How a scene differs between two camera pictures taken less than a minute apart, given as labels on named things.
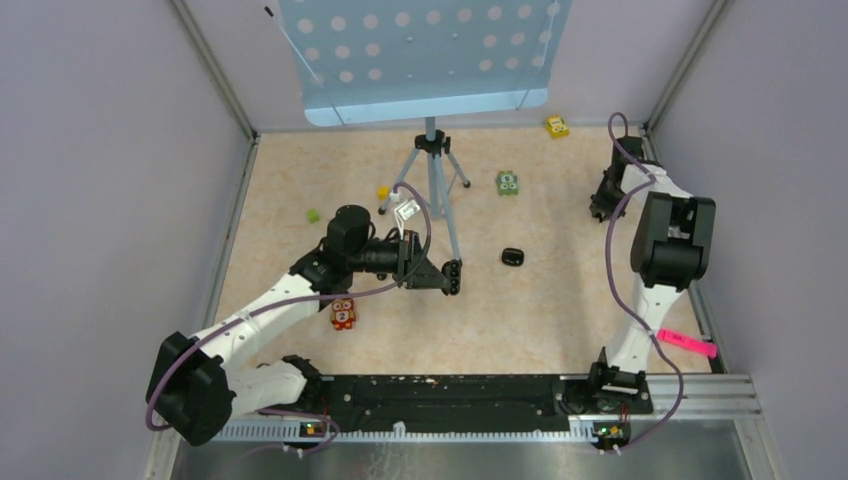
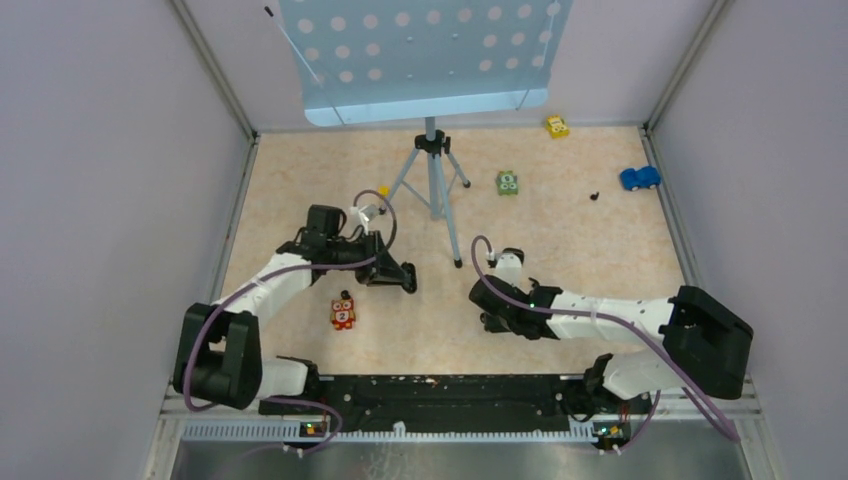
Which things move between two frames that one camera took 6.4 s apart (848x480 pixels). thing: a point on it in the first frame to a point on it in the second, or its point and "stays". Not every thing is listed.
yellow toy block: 557,127 stays
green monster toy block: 507,183 stays
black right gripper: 599,205 to 491,324
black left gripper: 416,270 to 386,270
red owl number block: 343,313 stays
